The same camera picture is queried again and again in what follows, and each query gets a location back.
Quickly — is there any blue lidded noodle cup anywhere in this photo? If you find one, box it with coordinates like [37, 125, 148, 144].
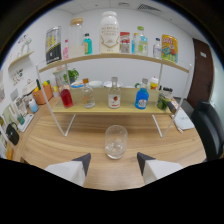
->
[70, 80, 85, 89]

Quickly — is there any yellow cup with white lid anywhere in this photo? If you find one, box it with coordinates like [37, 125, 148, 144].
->
[149, 76, 160, 90]

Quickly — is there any white paper cup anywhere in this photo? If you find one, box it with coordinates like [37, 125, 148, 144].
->
[88, 80, 104, 89]

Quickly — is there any clear drinking glass with ice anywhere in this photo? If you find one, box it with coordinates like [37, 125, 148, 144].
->
[104, 124, 129, 160]

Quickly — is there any white booklet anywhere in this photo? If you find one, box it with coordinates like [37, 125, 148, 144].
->
[173, 108, 195, 133]

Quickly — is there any white tray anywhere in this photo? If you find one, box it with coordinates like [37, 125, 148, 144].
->
[17, 113, 35, 133]

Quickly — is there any black chair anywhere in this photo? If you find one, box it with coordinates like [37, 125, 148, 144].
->
[190, 99, 224, 163]

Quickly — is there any black bag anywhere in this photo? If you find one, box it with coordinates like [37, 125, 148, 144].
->
[5, 122, 20, 146]

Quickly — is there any blue liquid glass bottle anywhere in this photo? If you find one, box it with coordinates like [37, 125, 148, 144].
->
[134, 78, 150, 110]

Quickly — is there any red liquid glass bottle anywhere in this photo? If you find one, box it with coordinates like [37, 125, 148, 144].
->
[59, 84, 74, 109]

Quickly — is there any clear bottle with orange cap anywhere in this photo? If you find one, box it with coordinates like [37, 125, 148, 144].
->
[81, 78, 96, 109]

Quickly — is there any blue white plastic bottle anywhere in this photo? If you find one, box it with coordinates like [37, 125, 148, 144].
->
[28, 98, 40, 114]

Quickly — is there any dark small bottle set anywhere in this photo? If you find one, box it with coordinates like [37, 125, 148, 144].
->
[159, 85, 174, 94]

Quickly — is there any reddish patterned bowl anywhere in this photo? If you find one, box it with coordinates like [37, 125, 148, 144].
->
[103, 80, 124, 89]

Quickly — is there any white toaster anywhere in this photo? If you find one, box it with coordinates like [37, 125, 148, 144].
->
[22, 79, 38, 96]

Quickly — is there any green potted plant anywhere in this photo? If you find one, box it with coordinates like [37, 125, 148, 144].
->
[63, 68, 80, 85]

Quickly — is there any brown door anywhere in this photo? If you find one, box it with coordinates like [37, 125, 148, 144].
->
[186, 38, 214, 109]

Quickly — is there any small pink bottle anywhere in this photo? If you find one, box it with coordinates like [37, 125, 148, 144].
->
[62, 39, 70, 61]

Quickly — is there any two-tier wooden shelf rack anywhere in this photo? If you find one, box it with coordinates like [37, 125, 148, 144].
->
[35, 53, 194, 139]

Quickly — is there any clear bottle with blue cap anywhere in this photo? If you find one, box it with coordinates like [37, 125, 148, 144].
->
[152, 37, 163, 60]

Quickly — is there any yellow Qoo drink can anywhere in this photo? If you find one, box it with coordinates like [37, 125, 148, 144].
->
[161, 34, 179, 64]

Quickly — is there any small teal liquid bottle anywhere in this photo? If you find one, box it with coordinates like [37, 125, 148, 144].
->
[83, 32, 93, 56]

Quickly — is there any clear bottle with green cap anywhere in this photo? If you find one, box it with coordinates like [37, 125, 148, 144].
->
[135, 25, 149, 57]

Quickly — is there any clear jar with cork lid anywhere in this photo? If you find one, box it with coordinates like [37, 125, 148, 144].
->
[68, 17, 85, 58]

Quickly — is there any white vase with flowers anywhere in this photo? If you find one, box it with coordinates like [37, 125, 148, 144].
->
[20, 34, 33, 56]

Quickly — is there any large white milk bottle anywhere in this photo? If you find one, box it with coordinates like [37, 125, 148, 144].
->
[99, 10, 121, 54]

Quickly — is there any ceiling air vent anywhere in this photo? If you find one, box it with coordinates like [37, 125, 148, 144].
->
[137, 3, 163, 13]

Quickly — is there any long wooden wall shelf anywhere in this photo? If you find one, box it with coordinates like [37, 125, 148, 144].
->
[8, 49, 35, 69]

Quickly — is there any grey printed wall sheet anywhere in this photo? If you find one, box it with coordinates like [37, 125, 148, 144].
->
[120, 43, 131, 54]

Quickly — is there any red wall poster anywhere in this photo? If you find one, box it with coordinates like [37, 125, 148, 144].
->
[120, 31, 131, 44]

